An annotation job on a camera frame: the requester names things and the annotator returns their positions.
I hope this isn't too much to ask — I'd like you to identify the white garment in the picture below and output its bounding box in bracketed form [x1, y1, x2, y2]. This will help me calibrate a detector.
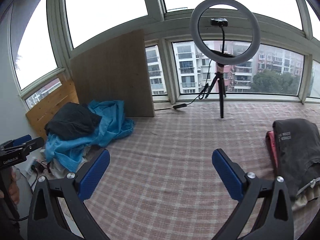
[40, 144, 100, 180]

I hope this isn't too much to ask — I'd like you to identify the black webcam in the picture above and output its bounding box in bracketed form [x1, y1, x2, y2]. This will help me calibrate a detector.
[210, 17, 227, 27]

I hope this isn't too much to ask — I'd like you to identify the black power adapter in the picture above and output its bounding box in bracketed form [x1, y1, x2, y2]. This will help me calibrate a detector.
[31, 161, 44, 173]

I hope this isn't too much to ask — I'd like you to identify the white power strip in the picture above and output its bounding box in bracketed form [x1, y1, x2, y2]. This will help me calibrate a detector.
[24, 156, 42, 178]

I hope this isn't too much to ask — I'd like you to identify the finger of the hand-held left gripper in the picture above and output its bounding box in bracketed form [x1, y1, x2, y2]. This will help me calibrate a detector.
[12, 135, 32, 147]
[15, 137, 45, 156]

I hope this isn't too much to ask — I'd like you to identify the pink plaid cloth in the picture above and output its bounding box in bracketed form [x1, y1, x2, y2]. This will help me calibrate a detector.
[57, 101, 320, 240]

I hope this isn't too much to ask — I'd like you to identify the green tree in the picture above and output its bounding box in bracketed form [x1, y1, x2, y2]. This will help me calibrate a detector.
[250, 69, 301, 95]

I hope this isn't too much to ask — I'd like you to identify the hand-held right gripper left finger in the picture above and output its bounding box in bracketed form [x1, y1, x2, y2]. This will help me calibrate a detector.
[27, 149, 118, 240]

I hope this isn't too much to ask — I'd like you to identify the black garment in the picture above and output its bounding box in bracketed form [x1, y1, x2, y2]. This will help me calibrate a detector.
[44, 103, 102, 140]

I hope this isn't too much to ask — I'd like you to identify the folded red garment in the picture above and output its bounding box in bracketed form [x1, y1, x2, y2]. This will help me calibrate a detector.
[265, 131, 279, 175]

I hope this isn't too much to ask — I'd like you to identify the blue striped work coat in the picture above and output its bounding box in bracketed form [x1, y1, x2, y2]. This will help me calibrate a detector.
[45, 99, 135, 173]

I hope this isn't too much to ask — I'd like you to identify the black tripod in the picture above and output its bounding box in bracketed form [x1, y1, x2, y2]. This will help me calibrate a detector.
[204, 26, 234, 119]

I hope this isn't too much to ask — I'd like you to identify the person's left hand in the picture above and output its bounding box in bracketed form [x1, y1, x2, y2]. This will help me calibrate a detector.
[0, 171, 20, 205]

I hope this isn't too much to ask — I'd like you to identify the black ring light cable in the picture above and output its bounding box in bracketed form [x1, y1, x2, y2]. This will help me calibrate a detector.
[154, 59, 213, 111]

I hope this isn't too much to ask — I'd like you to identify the white ring light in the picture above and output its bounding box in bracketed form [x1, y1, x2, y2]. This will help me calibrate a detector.
[190, 0, 262, 65]

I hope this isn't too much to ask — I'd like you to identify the pine wooden board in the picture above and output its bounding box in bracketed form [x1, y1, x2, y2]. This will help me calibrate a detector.
[25, 79, 80, 143]

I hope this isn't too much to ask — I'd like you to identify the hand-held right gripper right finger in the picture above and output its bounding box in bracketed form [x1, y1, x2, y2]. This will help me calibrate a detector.
[212, 148, 295, 240]

